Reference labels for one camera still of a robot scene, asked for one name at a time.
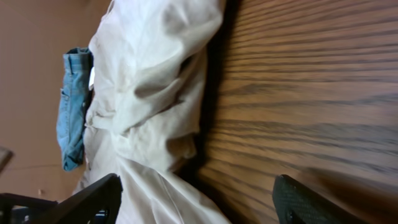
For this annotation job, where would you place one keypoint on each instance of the folded blue denim jeans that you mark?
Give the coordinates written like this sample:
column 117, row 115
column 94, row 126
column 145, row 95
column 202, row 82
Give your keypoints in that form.
column 75, row 98

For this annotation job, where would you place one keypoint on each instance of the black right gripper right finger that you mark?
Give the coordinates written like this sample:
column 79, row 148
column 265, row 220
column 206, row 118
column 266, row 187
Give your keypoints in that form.
column 297, row 204

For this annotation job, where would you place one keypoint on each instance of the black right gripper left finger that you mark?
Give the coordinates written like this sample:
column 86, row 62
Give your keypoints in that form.
column 98, row 203

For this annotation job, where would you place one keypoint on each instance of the beige cotton shorts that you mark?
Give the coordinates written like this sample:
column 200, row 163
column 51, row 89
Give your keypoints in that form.
column 150, row 67

